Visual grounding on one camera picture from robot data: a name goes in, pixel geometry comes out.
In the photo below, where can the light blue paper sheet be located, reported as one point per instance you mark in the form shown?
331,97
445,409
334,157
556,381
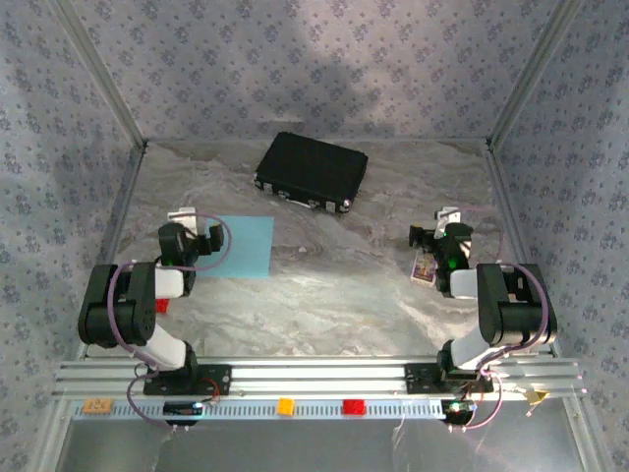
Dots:
245,246

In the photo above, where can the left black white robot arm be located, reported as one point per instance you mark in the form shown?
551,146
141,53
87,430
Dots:
132,305

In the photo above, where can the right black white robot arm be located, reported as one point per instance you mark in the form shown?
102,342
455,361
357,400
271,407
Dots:
511,305

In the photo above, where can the playing card box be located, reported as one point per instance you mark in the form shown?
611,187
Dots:
424,269

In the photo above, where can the black hard case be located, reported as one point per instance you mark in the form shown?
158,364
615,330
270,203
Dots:
312,167

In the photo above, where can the right black controller board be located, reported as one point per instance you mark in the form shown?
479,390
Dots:
457,410

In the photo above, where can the black controller board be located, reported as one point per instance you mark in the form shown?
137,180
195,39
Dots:
457,410
179,409

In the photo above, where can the left black controller board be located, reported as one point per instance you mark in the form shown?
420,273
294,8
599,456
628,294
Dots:
179,409

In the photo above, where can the yellow tape tag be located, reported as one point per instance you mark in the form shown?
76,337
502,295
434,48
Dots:
536,396

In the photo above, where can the yellow toy brick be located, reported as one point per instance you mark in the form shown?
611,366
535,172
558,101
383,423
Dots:
286,407

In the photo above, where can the orange label tag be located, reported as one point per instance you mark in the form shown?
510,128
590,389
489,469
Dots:
98,406

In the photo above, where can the flat red toy brick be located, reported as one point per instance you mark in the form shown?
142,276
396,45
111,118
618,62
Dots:
355,407

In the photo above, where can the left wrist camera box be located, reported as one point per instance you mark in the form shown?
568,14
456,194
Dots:
182,217

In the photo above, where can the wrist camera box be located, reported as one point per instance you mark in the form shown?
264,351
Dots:
182,217
448,216

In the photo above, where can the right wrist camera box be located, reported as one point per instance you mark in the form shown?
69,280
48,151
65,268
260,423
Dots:
448,216

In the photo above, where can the aluminium side rail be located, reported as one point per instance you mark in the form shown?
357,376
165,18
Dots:
114,246
511,211

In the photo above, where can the aluminium corner post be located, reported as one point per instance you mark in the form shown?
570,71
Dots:
129,120
503,120

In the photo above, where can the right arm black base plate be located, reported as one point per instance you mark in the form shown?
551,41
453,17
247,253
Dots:
420,378

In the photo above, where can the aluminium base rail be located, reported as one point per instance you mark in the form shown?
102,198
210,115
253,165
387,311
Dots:
319,378

